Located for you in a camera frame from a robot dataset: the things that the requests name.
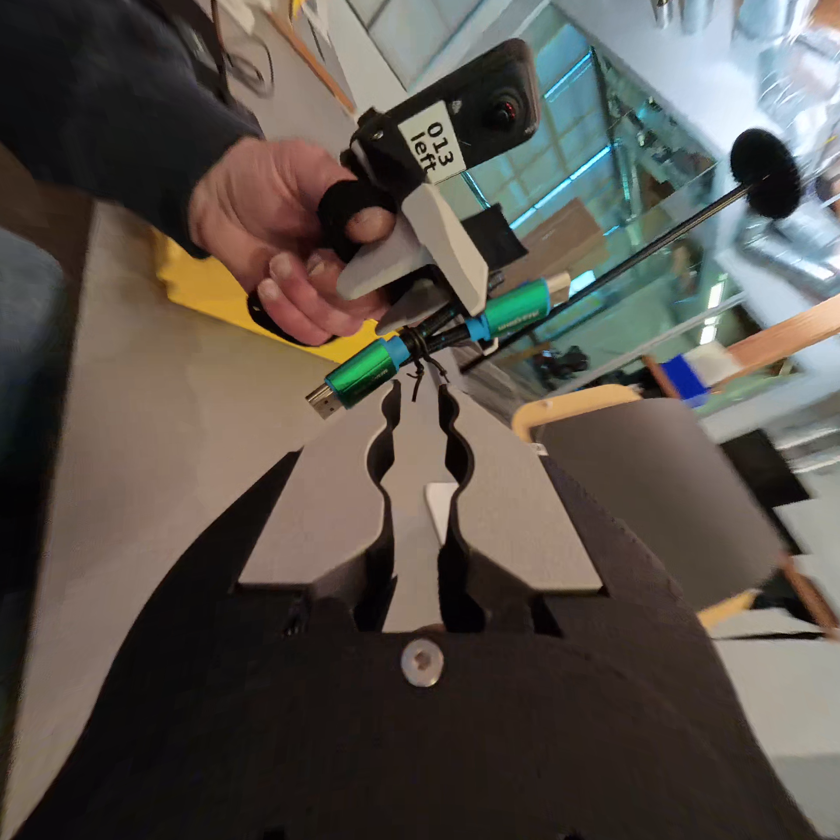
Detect yellow plastic bin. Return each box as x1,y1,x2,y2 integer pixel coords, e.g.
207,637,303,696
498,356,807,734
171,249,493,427
149,226,384,366

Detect black stand pole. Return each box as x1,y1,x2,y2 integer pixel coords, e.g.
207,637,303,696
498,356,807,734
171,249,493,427
493,128,804,375

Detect person's left forearm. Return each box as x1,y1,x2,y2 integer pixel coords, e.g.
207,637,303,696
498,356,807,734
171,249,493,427
0,0,266,257

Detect person's left hand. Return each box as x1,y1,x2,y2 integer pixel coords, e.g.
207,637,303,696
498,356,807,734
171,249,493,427
188,136,397,347

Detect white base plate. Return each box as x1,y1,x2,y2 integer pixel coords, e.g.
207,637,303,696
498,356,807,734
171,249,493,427
424,482,460,542

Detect wooden rimmed black panel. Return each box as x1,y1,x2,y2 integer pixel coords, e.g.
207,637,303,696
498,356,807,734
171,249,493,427
510,384,840,637

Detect black braided hdmi cable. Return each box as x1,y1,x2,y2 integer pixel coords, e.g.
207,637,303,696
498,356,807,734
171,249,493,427
305,273,574,421

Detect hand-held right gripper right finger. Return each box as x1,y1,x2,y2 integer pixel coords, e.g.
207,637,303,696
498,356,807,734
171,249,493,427
440,385,605,598

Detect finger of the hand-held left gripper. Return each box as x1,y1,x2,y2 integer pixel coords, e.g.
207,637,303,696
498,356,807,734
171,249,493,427
398,182,490,305

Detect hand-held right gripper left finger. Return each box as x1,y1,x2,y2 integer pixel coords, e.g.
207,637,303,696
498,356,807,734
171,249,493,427
237,381,401,598

